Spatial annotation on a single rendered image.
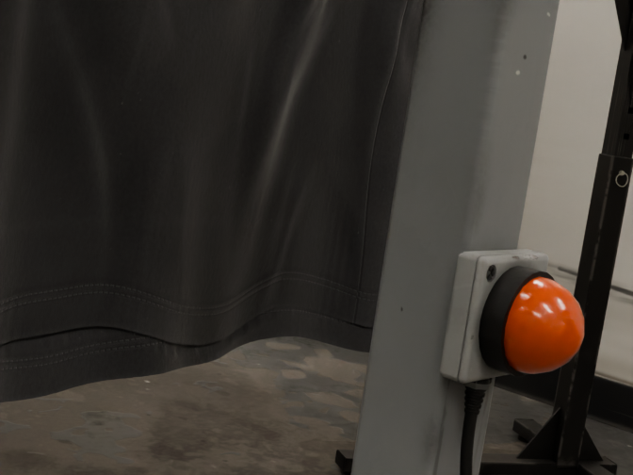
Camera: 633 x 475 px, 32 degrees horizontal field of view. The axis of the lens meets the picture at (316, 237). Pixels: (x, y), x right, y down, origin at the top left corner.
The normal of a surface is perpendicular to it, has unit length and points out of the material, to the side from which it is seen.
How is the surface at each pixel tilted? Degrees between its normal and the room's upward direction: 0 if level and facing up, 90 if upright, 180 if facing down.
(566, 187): 90
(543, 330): 81
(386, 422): 90
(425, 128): 90
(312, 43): 98
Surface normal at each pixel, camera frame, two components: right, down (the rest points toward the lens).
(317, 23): 0.92, 0.27
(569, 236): -0.66, 0.01
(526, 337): -0.31, 0.25
